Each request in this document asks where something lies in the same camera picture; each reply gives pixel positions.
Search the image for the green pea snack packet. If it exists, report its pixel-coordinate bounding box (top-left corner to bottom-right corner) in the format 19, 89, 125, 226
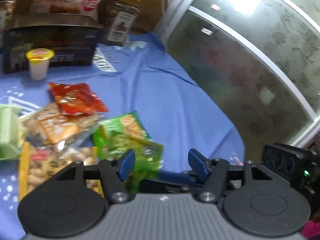
105, 131, 164, 194

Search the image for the green cracker packet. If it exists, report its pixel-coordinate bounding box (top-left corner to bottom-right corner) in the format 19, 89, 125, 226
92, 111, 151, 159

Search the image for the magenta knit sleeve forearm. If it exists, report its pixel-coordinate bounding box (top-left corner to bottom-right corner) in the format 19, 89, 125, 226
302, 220, 320, 240

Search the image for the yellow edge peanut packet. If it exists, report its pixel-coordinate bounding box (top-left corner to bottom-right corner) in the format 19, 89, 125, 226
18, 142, 98, 200

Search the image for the orange label seed packet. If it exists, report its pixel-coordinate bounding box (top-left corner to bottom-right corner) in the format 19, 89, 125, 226
22, 103, 102, 152

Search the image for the green wrapped snack packet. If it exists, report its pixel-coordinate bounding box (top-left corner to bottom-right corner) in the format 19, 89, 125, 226
0, 104, 21, 161

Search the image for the red spicy snack packet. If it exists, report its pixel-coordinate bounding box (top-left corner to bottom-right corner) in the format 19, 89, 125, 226
48, 82, 109, 115

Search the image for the blue printed tablecloth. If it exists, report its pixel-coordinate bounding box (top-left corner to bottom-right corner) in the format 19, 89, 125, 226
1, 34, 245, 172

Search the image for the frosted glass door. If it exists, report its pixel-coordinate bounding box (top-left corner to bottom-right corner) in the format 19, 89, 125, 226
157, 0, 319, 160

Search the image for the yellow lid jelly cup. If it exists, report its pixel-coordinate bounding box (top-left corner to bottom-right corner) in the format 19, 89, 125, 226
26, 48, 55, 81

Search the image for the black wool storage box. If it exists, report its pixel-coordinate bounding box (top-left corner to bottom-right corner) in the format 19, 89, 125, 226
2, 13, 103, 74

